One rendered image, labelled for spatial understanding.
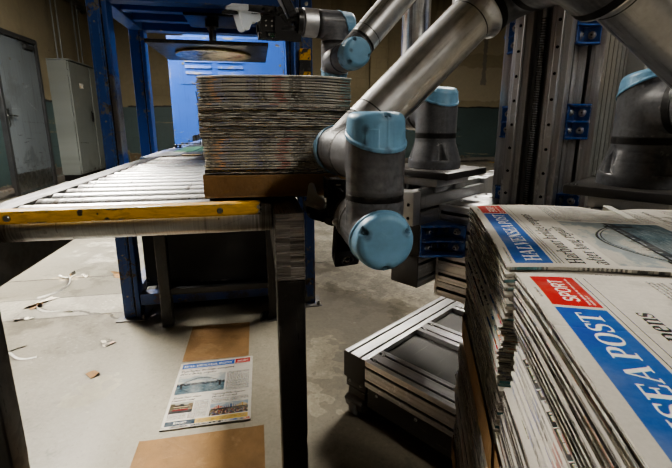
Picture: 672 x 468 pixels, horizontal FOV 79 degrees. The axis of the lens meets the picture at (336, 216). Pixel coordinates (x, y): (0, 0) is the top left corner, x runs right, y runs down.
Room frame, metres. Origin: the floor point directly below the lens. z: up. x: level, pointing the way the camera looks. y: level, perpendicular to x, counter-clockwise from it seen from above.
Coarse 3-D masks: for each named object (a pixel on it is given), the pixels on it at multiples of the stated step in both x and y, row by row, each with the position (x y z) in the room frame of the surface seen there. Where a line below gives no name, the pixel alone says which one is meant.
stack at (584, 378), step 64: (512, 256) 0.36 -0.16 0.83; (576, 256) 0.35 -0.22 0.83; (640, 256) 0.35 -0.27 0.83; (512, 320) 0.33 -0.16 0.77; (576, 320) 0.23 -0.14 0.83; (640, 320) 0.23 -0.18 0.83; (512, 384) 0.31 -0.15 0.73; (576, 384) 0.18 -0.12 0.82; (640, 384) 0.16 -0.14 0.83; (512, 448) 0.28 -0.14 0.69; (576, 448) 0.18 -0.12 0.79; (640, 448) 0.13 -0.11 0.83
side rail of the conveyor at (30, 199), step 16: (144, 160) 1.64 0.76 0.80; (96, 176) 1.14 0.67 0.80; (48, 192) 0.87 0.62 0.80; (64, 192) 0.90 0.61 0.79; (0, 208) 0.70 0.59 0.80; (64, 240) 0.87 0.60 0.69; (0, 256) 0.65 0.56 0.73; (16, 256) 0.69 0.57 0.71; (32, 256) 0.74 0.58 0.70; (0, 272) 0.64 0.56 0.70; (16, 272) 0.68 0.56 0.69
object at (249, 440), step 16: (208, 432) 1.10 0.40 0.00; (224, 432) 1.10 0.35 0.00; (240, 432) 1.10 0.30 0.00; (256, 432) 1.10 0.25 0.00; (144, 448) 1.03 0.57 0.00; (160, 448) 1.03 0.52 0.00; (176, 448) 1.03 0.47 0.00; (192, 448) 1.03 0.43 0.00; (208, 448) 1.03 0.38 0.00; (224, 448) 1.03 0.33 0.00; (240, 448) 1.03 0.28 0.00; (256, 448) 1.03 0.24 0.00; (144, 464) 0.98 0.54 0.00; (160, 464) 0.98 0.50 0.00; (176, 464) 0.98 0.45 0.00; (192, 464) 0.98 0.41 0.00; (208, 464) 0.98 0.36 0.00; (224, 464) 0.98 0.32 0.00; (240, 464) 0.98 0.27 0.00; (256, 464) 0.98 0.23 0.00
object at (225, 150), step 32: (224, 96) 0.77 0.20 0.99; (256, 96) 0.78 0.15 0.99; (288, 96) 0.79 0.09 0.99; (320, 96) 0.80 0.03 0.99; (224, 128) 0.76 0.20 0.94; (256, 128) 0.77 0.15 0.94; (288, 128) 0.78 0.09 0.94; (320, 128) 0.79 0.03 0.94; (224, 160) 0.76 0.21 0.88; (256, 160) 0.77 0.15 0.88; (288, 160) 0.78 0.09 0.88
